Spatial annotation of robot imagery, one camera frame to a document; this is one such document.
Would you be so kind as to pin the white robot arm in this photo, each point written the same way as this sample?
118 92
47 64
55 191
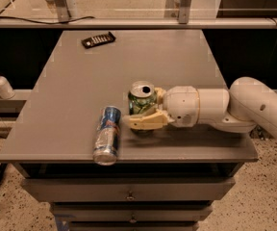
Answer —
246 104

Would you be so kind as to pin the metal frame post right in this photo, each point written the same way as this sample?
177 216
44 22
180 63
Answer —
178 9

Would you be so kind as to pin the grey drawer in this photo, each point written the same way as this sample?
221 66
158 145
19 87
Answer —
131 212
127 189

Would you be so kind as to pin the metal frame post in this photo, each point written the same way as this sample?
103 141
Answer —
178 9
66 10

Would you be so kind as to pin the grey top drawer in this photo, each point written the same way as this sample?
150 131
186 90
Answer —
127 189

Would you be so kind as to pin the green soda can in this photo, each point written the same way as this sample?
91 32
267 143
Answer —
141 97

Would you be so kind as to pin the white pump soap bottle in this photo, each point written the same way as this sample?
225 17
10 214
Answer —
6 90

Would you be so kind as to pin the metal frame post left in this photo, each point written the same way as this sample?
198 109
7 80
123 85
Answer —
66 10

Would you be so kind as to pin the black snack packet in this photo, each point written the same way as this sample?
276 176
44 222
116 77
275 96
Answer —
98 40

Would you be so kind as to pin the blue silver redbull can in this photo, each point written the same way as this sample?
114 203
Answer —
107 139

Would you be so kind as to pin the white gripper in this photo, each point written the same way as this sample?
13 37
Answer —
181 105

